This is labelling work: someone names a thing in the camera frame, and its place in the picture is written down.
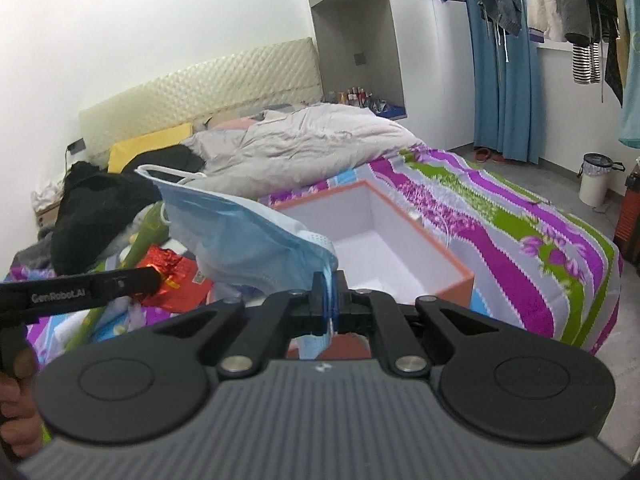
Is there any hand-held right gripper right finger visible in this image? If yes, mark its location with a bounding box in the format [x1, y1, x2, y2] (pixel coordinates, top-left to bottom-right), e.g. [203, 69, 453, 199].
[332, 270, 502, 377]

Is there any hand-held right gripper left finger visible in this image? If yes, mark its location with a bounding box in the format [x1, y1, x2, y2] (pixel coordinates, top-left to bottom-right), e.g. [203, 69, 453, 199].
[152, 271, 331, 377]

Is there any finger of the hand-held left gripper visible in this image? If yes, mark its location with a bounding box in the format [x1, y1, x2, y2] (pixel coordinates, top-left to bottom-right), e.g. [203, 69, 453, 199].
[92, 266, 164, 306]

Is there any red foil packet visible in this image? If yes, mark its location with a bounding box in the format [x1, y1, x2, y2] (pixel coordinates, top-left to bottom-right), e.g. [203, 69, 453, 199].
[131, 245, 216, 312]

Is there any orange cardboard box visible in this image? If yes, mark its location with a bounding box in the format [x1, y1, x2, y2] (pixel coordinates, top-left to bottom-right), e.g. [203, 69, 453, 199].
[272, 180, 475, 361]

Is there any blue face mask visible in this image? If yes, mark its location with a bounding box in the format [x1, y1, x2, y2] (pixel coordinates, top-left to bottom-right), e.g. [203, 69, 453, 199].
[134, 164, 341, 361]

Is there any person's left hand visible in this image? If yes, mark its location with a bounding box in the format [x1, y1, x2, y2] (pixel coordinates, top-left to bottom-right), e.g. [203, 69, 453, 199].
[0, 347, 45, 462]

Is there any dark grey blanket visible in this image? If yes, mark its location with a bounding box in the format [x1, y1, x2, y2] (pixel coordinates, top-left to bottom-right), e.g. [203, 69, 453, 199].
[11, 229, 57, 275]

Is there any brown cardboard box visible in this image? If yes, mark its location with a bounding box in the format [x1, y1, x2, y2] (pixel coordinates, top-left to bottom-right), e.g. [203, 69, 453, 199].
[35, 205, 64, 234]

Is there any black clothing pile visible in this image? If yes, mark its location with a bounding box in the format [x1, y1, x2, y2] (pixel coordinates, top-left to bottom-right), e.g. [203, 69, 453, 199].
[51, 145, 207, 277]

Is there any crumpled white cloth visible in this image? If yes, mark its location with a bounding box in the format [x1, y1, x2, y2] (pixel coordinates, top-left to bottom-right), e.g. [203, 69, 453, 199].
[31, 179, 67, 214]

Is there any yellow pillow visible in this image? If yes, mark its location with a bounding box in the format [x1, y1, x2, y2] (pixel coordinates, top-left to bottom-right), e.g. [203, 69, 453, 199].
[107, 122, 196, 174]

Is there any light grey duvet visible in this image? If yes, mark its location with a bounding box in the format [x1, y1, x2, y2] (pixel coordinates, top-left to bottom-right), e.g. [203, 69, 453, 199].
[192, 105, 426, 197]

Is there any colourful striped floral bedsheet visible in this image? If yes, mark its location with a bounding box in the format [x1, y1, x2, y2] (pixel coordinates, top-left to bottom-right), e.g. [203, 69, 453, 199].
[2, 144, 625, 361]

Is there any pink pillow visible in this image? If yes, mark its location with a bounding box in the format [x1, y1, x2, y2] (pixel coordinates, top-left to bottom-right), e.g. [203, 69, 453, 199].
[214, 117, 263, 133]

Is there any blue tray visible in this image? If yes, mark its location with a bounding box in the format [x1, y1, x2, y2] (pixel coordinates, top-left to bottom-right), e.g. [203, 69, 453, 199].
[372, 100, 407, 121]

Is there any cream quilted headboard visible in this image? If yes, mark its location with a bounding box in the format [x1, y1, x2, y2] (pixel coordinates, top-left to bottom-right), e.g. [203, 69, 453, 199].
[78, 36, 324, 169]

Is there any row of cosmetic bottles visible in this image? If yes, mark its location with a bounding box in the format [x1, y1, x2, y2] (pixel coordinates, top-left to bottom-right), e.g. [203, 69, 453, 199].
[325, 87, 374, 109]

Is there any grey wardrobe cabinet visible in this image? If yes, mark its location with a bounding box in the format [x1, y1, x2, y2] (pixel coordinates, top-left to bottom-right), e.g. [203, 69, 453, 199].
[300, 0, 476, 147]

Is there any blue curtain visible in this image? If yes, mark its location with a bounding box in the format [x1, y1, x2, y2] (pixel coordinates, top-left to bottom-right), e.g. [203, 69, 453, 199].
[457, 0, 544, 165]

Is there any white trash bin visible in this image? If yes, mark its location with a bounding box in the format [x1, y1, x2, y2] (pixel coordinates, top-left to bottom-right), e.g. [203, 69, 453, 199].
[579, 153, 626, 207]

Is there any reddish-brown suitcase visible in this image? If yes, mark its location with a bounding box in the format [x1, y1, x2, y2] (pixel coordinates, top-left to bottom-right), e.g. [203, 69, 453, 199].
[614, 160, 640, 267]

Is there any striped hanging shirt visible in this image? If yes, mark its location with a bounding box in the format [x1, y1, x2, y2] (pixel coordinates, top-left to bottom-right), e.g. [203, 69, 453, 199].
[570, 40, 604, 85]

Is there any light blue hanging garment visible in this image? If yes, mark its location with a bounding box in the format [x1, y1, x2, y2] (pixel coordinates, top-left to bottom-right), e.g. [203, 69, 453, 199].
[617, 25, 640, 149]

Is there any white hanging jacket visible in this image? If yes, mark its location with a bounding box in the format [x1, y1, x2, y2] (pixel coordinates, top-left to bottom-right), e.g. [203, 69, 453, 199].
[524, 0, 562, 44]

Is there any grey fleece hanging jacket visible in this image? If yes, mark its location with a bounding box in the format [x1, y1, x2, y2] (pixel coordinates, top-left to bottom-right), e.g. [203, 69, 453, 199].
[550, 0, 592, 44]

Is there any dark hanging jacket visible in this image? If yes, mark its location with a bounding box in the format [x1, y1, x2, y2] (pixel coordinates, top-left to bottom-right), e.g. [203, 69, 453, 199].
[582, 0, 627, 107]

